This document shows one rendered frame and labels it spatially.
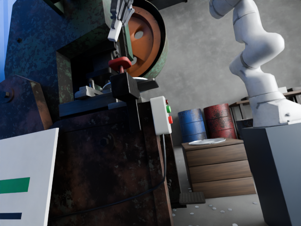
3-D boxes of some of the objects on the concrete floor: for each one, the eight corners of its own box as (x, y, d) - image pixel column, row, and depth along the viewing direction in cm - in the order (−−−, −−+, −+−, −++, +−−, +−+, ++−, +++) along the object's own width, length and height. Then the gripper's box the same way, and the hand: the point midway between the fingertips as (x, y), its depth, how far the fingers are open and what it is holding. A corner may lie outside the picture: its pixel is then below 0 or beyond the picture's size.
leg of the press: (189, 279, 47) (147, 38, 59) (191, 327, 36) (139, 18, 48) (-6, 266, 66) (-7, 88, 79) (-44, 294, 55) (-38, 81, 67)
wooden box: (231, 174, 128) (222, 136, 133) (256, 193, 90) (243, 140, 95) (187, 180, 133) (181, 143, 137) (195, 199, 95) (184, 148, 100)
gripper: (133, -45, 42) (111, 28, 42) (145, -6, 55) (128, 51, 54) (112, -44, 44) (91, 26, 44) (128, -6, 57) (112, 49, 56)
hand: (114, 30), depth 49 cm, fingers closed
